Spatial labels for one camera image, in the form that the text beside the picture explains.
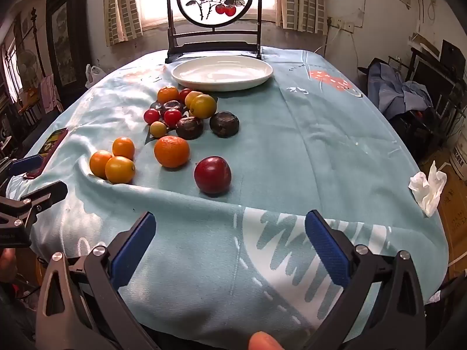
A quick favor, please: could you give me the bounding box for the dark framed painting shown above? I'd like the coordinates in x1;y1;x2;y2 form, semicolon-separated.
46;0;92;92

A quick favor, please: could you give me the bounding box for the electric fan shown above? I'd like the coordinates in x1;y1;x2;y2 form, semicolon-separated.
16;49;41;92

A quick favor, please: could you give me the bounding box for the white oval plate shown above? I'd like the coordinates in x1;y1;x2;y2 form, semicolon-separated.
171;56;274;92

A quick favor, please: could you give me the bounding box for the blue crumpled cloth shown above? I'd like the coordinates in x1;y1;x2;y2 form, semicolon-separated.
367;62;435;121

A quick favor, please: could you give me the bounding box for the person's right hand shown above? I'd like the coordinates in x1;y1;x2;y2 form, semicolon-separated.
249;331;287;350

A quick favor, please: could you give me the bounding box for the white wall socket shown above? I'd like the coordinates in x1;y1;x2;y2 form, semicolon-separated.
330;16;356;33

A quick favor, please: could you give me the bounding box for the small orange mandarin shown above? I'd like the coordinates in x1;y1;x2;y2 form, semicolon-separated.
157;85;180;104

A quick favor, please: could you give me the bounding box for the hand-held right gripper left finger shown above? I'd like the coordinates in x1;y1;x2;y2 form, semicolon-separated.
35;211;157;350

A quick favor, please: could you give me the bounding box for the white plastic bag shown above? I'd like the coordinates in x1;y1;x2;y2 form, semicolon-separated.
85;64;108;89

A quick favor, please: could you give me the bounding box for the white plastic bucket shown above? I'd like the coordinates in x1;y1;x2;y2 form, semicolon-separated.
449;117;467;181

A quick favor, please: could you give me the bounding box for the dark purple passion fruit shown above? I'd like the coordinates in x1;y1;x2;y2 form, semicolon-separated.
209;111;241;138
175;116;204;140

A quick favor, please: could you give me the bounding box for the checked beige curtain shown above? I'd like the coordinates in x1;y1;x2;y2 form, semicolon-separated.
275;0;328;33
103;0;144;47

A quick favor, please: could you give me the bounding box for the person's left hand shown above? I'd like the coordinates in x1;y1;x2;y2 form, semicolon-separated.
0;250;18;283

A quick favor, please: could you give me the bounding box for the large orange mandarin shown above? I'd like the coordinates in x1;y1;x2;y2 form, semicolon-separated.
154;136;191;169

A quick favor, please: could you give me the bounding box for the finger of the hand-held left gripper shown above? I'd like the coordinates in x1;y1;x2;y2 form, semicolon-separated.
0;180;69;227
0;154;43;177

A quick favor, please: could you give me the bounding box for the pink hanging cloth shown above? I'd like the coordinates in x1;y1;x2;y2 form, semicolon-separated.
40;75;61;113

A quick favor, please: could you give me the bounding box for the orange tomato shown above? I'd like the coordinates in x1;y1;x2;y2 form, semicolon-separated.
112;136;136;161
104;156;136;185
89;150;114;180

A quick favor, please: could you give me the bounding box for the dark red plum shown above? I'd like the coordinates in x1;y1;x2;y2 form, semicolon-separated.
194;156;233;195

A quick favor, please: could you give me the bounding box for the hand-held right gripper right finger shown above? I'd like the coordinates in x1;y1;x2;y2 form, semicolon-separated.
304;209;427;350

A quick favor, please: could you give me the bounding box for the black monitor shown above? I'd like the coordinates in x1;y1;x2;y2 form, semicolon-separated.
410;49;456;106

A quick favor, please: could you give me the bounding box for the smartphone in red case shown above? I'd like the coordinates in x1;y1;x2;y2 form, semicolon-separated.
22;127;69;179

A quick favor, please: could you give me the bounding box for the bright window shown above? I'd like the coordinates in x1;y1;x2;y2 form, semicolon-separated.
137;0;281;32

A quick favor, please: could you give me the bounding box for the light blue printed tablecloth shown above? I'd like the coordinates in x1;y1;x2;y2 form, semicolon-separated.
5;45;451;347

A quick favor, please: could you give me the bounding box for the crumpled white tissue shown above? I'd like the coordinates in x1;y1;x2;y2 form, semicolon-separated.
408;160;447;217

